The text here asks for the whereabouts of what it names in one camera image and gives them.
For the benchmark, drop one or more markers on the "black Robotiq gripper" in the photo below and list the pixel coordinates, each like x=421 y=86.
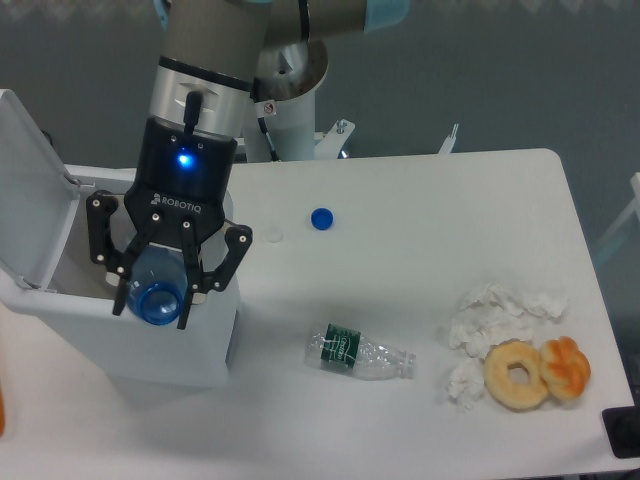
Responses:
x=176 y=200

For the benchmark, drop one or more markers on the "blue plastic bottle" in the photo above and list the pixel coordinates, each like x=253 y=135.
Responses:
x=157 y=286

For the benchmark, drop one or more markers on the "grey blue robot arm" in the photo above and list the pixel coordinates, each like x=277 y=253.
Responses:
x=205 y=77

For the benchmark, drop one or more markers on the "white bottle cap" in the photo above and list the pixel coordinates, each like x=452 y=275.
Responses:
x=273 y=234

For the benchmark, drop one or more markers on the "white trash can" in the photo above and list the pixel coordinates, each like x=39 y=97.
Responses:
x=47 y=270

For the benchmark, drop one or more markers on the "blue bottle cap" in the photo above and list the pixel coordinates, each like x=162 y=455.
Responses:
x=322 y=219

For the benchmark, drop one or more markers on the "clear bottle green label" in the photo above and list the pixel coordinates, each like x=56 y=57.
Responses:
x=344 y=351

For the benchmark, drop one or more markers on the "orange object at edge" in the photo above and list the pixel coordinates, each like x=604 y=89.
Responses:
x=2 y=413

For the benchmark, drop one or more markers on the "large crumpled white tissue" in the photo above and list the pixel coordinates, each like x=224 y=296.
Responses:
x=492 y=314

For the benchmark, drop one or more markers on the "small crumpled white tissue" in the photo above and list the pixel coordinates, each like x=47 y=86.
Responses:
x=465 y=385

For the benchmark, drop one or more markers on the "orange glazed pastry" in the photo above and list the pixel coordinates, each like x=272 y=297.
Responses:
x=564 y=368

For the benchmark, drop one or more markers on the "black device at edge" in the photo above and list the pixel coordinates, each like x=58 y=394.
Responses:
x=622 y=428

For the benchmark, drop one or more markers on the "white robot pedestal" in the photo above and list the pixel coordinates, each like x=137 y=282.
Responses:
x=280 y=121

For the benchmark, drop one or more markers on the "plain ring donut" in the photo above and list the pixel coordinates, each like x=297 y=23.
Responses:
x=512 y=376

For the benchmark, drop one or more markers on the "white frame at right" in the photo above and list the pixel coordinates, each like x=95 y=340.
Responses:
x=624 y=226

